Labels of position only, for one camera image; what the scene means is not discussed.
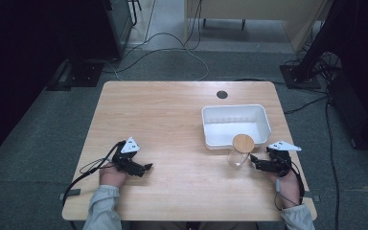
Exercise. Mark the person's right hand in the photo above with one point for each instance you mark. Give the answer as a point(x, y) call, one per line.
point(288, 190)

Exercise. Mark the white plastic bin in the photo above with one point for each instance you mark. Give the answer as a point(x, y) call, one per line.
point(233, 127)

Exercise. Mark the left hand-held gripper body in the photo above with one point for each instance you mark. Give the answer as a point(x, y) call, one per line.
point(124, 159)

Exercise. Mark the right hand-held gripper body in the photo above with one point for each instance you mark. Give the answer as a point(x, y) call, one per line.
point(279, 161)

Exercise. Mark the grey tape piece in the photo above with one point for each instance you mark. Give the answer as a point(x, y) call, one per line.
point(315, 198)
point(70, 193)

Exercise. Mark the black flat stand base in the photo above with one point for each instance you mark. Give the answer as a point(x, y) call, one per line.
point(83, 73)

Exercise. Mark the light wooden partition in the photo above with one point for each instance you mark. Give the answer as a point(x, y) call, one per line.
point(255, 9)

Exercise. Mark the black equipment box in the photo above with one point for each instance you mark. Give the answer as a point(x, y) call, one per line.
point(354, 105)

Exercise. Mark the glass jar with wooden lid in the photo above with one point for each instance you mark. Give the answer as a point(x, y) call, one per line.
point(241, 150)

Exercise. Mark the grey metal cabinet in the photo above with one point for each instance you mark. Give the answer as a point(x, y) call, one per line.
point(118, 25)

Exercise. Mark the person's left hand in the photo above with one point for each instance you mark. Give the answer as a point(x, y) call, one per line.
point(111, 177)

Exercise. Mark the black stand base with pole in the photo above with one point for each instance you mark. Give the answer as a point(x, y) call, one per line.
point(300, 76)

